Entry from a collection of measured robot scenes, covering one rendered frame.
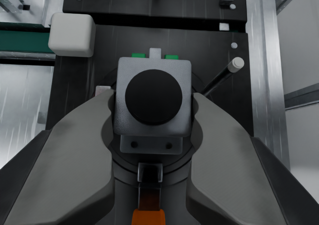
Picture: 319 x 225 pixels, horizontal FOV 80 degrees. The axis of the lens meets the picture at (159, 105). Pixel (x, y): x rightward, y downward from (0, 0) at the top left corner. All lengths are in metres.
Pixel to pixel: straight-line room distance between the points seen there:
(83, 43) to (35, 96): 0.12
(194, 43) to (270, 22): 0.12
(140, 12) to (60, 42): 0.10
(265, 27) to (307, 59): 0.17
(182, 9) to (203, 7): 0.03
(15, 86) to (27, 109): 0.04
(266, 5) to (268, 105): 0.14
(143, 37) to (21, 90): 0.19
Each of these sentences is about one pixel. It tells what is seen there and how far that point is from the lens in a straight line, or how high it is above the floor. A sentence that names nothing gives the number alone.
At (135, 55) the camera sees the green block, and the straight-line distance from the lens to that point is 0.17.
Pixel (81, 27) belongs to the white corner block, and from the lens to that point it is 0.25.
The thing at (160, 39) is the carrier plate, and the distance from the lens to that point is 0.25.
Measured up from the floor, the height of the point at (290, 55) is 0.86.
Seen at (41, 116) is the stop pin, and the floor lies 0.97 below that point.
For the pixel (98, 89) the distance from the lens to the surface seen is 0.20.
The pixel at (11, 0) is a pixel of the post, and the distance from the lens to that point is 0.32.
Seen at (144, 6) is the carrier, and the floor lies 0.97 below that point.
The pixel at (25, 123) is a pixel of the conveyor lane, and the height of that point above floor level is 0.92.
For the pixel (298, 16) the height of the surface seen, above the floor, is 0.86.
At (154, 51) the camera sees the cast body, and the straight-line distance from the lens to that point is 0.16.
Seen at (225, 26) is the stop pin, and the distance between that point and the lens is 0.29.
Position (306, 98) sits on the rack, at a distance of 0.30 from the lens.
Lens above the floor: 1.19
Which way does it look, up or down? 79 degrees down
